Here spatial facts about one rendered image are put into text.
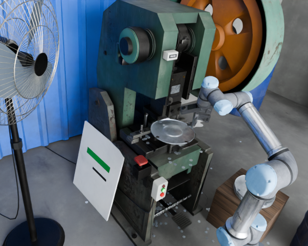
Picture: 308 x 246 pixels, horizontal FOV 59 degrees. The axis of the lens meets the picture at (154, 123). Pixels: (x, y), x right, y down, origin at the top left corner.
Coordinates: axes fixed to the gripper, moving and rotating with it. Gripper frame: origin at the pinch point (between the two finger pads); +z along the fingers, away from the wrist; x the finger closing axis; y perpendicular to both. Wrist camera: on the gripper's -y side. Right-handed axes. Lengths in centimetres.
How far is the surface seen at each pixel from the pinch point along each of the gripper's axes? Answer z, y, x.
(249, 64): -23.4, 28.4, 32.6
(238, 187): 57, 45, -4
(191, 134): 19.1, 3.0, 8.2
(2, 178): 97, -142, -5
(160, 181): 23.9, -13.4, -25.3
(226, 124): 144, 70, 132
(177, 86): -8.0, -11.3, 22.6
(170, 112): 5.0, -12.7, 12.4
